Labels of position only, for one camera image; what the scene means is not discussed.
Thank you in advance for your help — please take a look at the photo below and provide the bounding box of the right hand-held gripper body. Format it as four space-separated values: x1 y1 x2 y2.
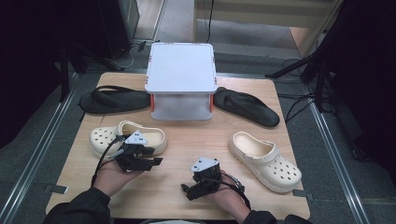
190 157 223 194

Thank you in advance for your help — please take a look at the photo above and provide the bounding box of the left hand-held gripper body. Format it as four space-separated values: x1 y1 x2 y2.
115 130 157 173

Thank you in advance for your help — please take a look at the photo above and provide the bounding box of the cream clog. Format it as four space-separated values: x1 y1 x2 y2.
228 131 303 194
90 120 168 161

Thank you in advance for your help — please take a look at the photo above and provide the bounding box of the black flip-flop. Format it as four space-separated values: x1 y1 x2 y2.
78 85 151 115
213 87 280 128

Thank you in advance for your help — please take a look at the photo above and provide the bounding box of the person's left hand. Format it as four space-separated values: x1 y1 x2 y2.
92 161 143 197

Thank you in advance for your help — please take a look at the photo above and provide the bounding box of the person's right hand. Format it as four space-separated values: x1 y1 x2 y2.
206 178 250 223

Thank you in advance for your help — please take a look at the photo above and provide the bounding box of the grey tape piece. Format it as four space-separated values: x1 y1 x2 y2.
43 184 69 194
292 189 314 201

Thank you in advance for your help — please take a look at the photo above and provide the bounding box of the dark rounded object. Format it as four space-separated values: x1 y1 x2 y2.
283 214 313 224

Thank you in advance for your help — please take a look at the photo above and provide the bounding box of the dark cabinet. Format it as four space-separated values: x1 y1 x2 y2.
96 0 140 61

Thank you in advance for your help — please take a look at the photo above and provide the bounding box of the black curtain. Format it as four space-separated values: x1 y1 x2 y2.
311 0 396 185
0 0 106 149

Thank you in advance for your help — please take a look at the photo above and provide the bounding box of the black tripod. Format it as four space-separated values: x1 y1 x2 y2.
264 36 335 113

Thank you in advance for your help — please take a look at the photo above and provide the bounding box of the wooden cabinet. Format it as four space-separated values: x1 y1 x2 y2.
192 0 344 59

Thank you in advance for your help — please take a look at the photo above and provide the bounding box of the left hand-held gripper cable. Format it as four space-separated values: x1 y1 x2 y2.
91 134 126 188

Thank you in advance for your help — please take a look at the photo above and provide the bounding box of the white floor cable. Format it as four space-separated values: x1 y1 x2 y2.
116 46 142 70

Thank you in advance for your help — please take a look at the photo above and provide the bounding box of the metal floor rail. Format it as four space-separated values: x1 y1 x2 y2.
0 73 78 224
303 83 372 224

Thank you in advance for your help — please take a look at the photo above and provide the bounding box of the black floor cable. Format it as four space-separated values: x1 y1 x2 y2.
277 92 317 124

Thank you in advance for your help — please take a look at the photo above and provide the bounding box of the black hanging cable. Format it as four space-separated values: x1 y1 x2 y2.
205 0 216 44

